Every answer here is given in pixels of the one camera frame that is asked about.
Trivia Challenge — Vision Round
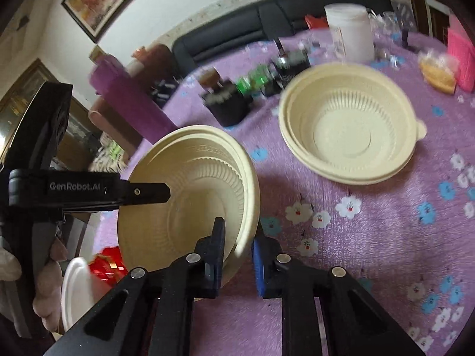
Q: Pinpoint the beige ribbed plastic bowl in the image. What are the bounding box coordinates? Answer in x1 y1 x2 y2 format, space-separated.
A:
278 63 428 186
117 125 260 290

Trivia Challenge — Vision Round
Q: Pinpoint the white plastic jar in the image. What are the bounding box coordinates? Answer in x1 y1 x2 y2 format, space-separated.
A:
324 4 375 63

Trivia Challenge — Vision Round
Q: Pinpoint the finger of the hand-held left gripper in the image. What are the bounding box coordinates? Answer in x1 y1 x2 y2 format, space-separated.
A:
121 182 171 206

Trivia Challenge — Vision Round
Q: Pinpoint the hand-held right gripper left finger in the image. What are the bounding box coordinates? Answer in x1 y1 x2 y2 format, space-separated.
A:
44 216 227 356

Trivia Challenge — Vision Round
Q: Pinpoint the brown upholstered chair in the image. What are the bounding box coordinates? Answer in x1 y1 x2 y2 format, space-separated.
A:
88 44 179 152

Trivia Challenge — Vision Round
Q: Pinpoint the black leather sofa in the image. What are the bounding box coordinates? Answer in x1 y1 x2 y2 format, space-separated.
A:
171 0 396 78

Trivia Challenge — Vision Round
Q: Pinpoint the green packet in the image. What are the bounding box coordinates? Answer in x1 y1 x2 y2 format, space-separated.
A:
237 65 275 95

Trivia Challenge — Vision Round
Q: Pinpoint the floral seat cushion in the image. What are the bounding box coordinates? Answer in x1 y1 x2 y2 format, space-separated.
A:
91 135 130 173

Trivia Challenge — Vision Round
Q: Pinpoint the red plastic plate gold print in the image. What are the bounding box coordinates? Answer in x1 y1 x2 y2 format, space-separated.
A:
89 247 129 286

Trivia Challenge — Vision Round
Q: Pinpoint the small black device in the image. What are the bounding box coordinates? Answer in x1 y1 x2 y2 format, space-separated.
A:
273 39 312 95

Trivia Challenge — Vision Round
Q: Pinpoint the small wooden block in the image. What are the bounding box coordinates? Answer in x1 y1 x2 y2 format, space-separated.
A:
198 67 221 88

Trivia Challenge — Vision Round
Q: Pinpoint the clear bag of yellow snacks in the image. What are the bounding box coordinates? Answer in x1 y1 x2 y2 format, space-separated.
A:
419 51 458 95

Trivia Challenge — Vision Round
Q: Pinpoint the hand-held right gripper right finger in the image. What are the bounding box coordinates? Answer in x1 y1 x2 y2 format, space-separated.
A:
252 225 425 356

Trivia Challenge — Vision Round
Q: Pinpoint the bottle with pink knitted sleeve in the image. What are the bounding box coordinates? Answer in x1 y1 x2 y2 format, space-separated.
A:
447 17 475 93

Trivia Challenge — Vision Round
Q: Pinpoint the person's left hand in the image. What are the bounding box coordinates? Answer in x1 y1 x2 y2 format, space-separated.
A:
33 238 68 330

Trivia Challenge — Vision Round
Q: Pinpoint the white foam bowl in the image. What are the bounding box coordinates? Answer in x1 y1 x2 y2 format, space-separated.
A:
61 257 97 332

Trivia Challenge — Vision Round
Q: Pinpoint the purple thermos bottle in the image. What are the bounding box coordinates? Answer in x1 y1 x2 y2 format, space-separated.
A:
89 55 173 145

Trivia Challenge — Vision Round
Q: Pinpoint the gold framed wall picture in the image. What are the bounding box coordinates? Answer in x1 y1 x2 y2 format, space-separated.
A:
0 58 53 149

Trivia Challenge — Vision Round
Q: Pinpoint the purple floral tablecloth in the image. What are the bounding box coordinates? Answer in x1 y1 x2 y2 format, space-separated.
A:
87 26 475 356

